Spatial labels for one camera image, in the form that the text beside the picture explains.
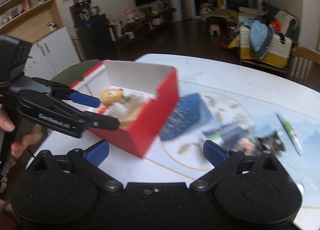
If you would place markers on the packaged toast slice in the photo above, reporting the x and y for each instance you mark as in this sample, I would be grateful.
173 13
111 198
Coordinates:
127 109

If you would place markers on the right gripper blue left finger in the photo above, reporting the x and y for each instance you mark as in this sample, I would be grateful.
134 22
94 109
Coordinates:
97 153

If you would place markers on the blue white tissue pack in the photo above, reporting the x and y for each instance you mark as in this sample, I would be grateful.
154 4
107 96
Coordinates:
227 135

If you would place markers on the pink plush toy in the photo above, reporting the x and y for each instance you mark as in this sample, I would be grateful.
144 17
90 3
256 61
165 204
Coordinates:
130 15

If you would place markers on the sofa with clothes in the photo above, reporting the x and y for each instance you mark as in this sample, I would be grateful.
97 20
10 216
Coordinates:
267 38

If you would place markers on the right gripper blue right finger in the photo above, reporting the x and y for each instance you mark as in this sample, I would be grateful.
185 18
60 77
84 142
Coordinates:
214 153

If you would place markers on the red cardboard box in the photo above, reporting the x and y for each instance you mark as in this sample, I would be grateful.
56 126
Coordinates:
157 83

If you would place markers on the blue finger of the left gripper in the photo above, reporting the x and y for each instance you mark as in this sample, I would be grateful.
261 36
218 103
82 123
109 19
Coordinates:
104 122
84 99

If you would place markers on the black snack packet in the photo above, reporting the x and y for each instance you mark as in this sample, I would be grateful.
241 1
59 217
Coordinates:
272 142

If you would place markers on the wooden chair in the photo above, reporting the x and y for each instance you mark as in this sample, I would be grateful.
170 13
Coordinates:
304 67

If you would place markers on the person's left hand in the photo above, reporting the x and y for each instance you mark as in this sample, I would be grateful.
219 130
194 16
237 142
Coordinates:
11 144

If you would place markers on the white cabinet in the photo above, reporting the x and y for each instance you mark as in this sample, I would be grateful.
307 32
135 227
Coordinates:
51 55

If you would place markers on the pink stool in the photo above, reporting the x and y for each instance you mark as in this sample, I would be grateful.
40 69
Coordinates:
214 28

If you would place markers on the green white glue pen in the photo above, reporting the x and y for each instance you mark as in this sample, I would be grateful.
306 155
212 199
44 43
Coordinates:
291 133

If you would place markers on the cartoon face plush pouch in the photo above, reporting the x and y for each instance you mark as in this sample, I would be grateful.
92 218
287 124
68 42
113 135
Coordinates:
250 146

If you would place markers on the patterned table mat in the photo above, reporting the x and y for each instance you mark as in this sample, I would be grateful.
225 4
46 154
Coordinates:
234 121

